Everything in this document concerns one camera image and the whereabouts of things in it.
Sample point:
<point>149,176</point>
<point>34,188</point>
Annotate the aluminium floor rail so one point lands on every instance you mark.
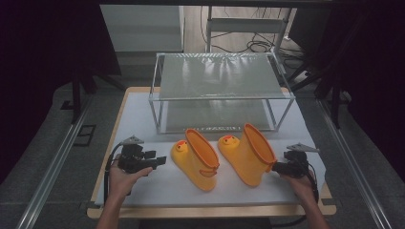
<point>54,165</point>
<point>353,165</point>

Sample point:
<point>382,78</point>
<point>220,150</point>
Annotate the grey metal stand frame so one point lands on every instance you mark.
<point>245,25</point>

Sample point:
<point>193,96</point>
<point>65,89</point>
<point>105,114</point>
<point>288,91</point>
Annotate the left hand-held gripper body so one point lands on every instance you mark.
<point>133,160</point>

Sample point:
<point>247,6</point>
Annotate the yellow duck rain boot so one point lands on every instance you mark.
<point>250,156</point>
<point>197,162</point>

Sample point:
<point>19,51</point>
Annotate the person's right hand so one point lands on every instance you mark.
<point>299,187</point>

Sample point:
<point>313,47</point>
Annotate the black stand legs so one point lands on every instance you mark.
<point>334,101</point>
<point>76,95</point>

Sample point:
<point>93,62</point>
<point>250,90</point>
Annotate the person's left hand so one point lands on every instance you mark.
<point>122,183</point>

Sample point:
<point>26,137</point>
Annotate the white table mat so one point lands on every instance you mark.
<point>165,187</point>

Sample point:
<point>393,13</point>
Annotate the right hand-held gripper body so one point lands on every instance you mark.
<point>297,165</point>

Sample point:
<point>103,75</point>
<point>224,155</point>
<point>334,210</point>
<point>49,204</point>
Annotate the grey cabinet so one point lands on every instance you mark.
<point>143,28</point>

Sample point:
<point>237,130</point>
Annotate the dark curtain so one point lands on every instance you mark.
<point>375,63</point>
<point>35,63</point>

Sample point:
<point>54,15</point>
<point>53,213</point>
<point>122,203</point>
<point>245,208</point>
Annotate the clear two-tier shoe rack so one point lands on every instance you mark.
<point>219,76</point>

